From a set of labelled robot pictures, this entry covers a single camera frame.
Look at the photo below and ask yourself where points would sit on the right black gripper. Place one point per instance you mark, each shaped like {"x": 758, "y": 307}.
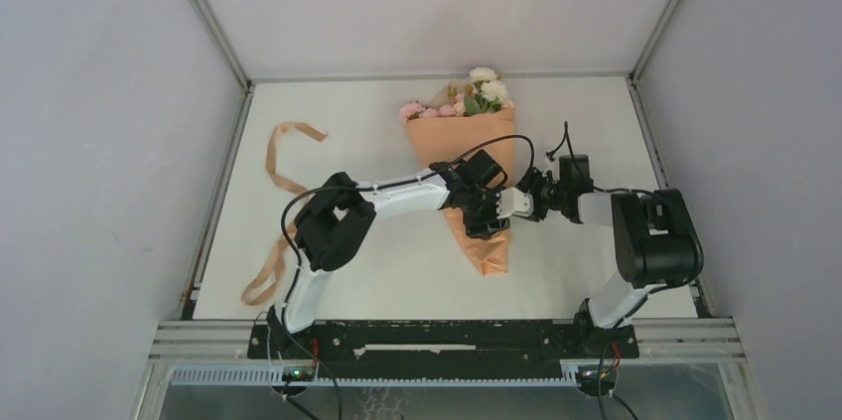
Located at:
{"x": 537, "y": 177}

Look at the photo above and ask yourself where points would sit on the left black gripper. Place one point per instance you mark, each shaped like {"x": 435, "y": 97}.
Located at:
{"x": 485, "y": 227}

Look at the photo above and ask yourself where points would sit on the beige wrapping paper sheet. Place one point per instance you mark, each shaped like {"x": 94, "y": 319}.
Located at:
{"x": 476, "y": 150}

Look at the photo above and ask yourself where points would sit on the white rose stem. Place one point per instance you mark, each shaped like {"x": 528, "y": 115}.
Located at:
{"x": 484, "y": 92}

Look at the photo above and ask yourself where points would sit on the pink rose stem bunch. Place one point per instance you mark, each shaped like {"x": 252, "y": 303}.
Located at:
{"x": 442, "y": 105}

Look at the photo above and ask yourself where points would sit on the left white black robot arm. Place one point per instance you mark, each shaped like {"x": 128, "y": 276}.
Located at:
{"x": 334, "y": 219}

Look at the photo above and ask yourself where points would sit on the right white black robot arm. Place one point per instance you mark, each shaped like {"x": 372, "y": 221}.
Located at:
{"x": 656, "y": 245}

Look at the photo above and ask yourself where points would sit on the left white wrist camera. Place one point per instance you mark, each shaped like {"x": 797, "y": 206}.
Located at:
{"x": 512, "y": 202}

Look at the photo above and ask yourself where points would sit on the white slotted cable duct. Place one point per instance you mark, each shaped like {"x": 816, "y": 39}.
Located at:
{"x": 257, "y": 375}

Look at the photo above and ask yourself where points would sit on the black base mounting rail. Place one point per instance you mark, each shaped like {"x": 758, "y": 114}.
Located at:
{"x": 476, "y": 349}

